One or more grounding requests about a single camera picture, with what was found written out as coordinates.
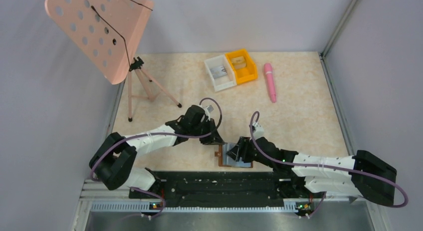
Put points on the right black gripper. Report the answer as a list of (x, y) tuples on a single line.
[(246, 150)]

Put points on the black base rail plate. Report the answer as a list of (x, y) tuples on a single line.
[(229, 189)]

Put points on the pink perforated music stand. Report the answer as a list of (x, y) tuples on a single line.
[(108, 32)]

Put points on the tan item in yellow bin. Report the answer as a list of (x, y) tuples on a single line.
[(238, 62)]

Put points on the white plastic bin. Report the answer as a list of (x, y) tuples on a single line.
[(222, 83)]

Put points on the yellow plastic bin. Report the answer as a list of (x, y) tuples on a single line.
[(247, 74)]

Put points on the pink marker pen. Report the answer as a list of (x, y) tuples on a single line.
[(268, 73)]

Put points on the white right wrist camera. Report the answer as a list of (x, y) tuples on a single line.
[(257, 130)]

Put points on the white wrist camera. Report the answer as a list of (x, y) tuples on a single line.
[(257, 130), (207, 109)]

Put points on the small item in white bin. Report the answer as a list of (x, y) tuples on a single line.
[(218, 72)]

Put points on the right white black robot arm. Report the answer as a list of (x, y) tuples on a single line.
[(316, 174)]

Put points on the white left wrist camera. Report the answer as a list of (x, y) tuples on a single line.
[(207, 109)]

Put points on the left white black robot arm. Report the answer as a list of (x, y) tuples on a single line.
[(113, 163)]

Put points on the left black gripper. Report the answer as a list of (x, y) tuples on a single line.
[(209, 131)]

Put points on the brown leather card holder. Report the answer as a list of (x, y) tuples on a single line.
[(224, 160)]

